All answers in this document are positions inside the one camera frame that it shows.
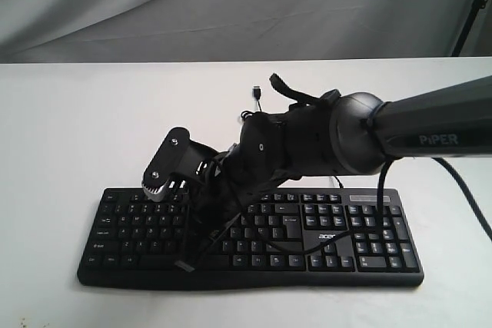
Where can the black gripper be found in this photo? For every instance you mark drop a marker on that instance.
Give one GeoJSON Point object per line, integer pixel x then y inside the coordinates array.
{"type": "Point", "coordinates": [228, 185]}

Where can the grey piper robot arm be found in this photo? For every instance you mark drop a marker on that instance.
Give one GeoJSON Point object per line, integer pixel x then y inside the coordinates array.
{"type": "Point", "coordinates": [334, 134]}

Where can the black acer keyboard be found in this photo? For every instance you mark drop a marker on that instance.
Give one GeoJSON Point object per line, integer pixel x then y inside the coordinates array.
{"type": "Point", "coordinates": [293, 237]}

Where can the grey backdrop cloth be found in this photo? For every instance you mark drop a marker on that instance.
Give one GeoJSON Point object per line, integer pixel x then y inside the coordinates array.
{"type": "Point", "coordinates": [49, 31]}

